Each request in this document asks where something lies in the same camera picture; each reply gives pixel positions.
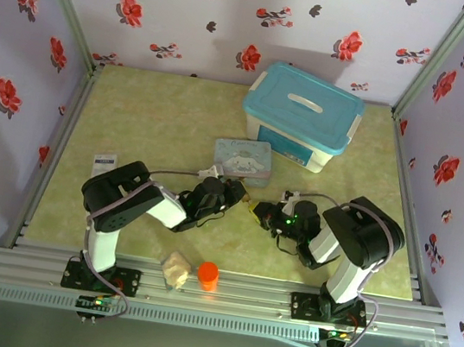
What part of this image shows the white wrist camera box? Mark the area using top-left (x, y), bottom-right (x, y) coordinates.
top-left (282, 188), bottom-right (302, 205)
top-left (198, 163), bottom-right (226, 182)

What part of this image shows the grey slotted cable duct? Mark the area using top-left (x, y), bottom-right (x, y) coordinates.
top-left (0, 281), bottom-right (323, 347)

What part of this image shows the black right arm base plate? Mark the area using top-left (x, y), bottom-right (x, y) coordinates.
top-left (287, 290), bottom-right (370, 332)

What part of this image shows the orange plastic cup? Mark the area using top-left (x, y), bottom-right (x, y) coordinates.
top-left (194, 260), bottom-right (222, 293)

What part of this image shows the wide aluminium base rail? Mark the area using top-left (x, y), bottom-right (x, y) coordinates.
top-left (0, 234), bottom-right (456, 347)

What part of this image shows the pale blue cartoon tin box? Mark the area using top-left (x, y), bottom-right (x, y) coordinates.
top-left (208, 134), bottom-right (275, 189)

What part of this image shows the grey left arm cable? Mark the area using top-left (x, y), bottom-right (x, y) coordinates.
top-left (71, 155), bottom-right (205, 331)

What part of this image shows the blue lidded white storage box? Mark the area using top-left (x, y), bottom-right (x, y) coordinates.
top-left (233, 55), bottom-right (371, 180)

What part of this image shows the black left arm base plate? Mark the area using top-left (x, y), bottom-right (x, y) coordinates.
top-left (60, 257), bottom-right (143, 300)

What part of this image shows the beige crumpled bag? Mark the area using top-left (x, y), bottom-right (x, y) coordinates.
top-left (157, 249), bottom-right (194, 293)

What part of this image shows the aluminium side rail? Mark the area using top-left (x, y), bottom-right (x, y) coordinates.
top-left (365, 110), bottom-right (464, 307)
top-left (6, 56), bottom-right (105, 258)

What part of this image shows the white card with blue print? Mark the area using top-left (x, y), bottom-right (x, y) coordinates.
top-left (89, 150), bottom-right (119, 187)

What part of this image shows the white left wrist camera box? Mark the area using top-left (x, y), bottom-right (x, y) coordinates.
top-left (198, 163), bottom-right (226, 182)

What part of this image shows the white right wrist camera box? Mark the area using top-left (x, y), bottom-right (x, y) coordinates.
top-left (282, 188), bottom-right (302, 205)

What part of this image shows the aluminium frame post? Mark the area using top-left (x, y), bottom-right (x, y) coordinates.
top-left (391, 0), bottom-right (464, 129)
top-left (10, 0), bottom-right (111, 74)

